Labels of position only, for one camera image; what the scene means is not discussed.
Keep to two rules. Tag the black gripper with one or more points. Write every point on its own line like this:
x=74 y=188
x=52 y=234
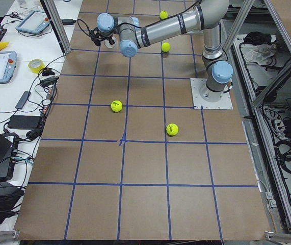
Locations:
x=111 y=41

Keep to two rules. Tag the white crumpled cloth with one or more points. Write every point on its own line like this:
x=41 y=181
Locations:
x=260 y=54

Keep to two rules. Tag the teach pendant upper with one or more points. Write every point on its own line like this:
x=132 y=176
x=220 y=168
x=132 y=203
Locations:
x=34 y=23

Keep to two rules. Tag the grey usb hub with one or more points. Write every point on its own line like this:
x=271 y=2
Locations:
x=23 y=99

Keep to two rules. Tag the yellow tennis ball top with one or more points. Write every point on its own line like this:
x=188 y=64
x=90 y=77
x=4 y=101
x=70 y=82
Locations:
x=164 y=14

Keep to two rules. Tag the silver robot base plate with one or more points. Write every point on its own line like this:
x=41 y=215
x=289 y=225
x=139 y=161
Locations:
x=205 y=99

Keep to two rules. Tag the aluminium frame post left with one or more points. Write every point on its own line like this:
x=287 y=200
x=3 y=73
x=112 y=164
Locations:
x=57 y=25

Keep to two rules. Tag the black power brick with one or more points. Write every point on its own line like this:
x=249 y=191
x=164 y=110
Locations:
x=24 y=122

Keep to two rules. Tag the yellow tape roll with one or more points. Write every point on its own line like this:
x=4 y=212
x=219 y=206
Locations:
x=36 y=65

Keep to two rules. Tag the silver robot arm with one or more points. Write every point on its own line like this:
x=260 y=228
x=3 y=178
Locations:
x=204 y=15

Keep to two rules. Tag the Wilson 3 tennis ball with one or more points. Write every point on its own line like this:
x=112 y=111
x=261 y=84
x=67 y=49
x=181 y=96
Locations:
x=172 y=129

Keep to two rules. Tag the yellow tennis ball far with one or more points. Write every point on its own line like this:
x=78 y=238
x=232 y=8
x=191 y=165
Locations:
x=116 y=106

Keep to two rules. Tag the yellow tennis ball near base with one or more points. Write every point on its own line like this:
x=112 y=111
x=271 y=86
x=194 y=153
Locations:
x=165 y=47

